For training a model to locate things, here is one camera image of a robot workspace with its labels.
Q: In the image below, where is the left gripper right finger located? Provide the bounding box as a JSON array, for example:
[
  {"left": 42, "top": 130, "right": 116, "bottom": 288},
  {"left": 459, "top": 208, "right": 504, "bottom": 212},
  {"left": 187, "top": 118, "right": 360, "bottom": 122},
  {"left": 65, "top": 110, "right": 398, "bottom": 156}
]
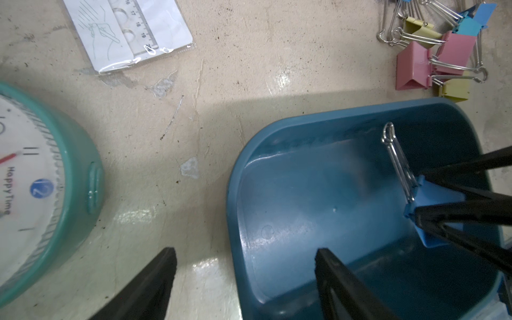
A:
[{"left": 315, "top": 248, "right": 397, "bottom": 320}]

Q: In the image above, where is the yellow binder clip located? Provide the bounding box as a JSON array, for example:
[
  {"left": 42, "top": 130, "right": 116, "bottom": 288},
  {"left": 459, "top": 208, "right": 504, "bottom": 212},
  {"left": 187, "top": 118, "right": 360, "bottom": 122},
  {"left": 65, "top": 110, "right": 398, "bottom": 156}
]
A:
[
  {"left": 377, "top": 17, "right": 445, "bottom": 49},
  {"left": 433, "top": 79, "right": 471, "bottom": 103}
]

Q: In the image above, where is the green round alarm clock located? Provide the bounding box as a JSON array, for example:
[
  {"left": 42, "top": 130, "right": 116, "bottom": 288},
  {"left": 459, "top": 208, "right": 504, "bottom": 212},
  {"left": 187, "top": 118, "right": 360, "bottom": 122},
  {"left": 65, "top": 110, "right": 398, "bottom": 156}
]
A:
[{"left": 1, "top": 83, "right": 105, "bottom": 306}]

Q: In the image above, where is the teal plastic storage box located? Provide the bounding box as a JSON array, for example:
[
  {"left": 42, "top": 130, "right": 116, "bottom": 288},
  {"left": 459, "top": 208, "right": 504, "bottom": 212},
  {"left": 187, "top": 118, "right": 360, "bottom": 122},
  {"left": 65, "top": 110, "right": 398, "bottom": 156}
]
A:
[{"left": 227, "top": 98, "right": 503, "bottom": 319}]

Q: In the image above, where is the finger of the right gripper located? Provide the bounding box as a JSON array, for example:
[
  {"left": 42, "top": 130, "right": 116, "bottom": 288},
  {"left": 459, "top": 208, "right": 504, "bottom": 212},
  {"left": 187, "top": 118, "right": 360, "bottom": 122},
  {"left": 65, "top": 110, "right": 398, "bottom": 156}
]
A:
[
  {"left": 420, "top": 147, "right": 511, "bottom": 200},
  {"left": 414, "top": 199, "right": 511, "bottom": 275}
]

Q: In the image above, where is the teal binder clip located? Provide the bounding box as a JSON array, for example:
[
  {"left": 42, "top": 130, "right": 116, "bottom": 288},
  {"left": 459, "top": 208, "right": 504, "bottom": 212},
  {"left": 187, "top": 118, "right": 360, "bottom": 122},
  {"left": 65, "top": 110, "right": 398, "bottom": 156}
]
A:
[{"left": 420, "top": 0, "right": 484, "bottom": 37}]

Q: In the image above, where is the blue binder clip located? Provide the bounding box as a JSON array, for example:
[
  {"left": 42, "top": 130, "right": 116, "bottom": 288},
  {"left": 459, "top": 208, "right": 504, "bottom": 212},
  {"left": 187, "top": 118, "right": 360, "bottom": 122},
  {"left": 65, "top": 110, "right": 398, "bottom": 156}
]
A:
[
  {"left": 381, "top": 121, "right": 469, "bottom": 249},
  {"left": 461, "top": 2, "right": 497, "bottom": 29}
]

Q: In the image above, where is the pink binder clip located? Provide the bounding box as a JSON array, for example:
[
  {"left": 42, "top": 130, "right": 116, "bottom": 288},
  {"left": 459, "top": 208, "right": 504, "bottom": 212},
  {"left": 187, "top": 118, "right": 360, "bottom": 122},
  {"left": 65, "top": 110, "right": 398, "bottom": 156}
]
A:
[
  {"left": 395, "top": 41, "right": 433, "bottom": 91},
  {"left": 430, "top": 32, "right": 488, "bottom": 83}
]

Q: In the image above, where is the packaged ruler card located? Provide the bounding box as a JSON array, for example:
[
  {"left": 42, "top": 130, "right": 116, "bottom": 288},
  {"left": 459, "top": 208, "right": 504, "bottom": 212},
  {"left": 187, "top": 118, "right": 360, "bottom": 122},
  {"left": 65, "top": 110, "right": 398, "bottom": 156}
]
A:
[{"left": 64, "top": 0, "right": 193, "bottom": 74}]

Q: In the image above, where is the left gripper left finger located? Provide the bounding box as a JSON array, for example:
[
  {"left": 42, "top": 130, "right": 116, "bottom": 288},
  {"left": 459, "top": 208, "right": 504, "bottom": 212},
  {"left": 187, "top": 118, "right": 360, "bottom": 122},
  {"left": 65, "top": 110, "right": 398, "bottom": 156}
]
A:
[{"left": 91, "top": 247, "right": 177, "bottom": 319}]

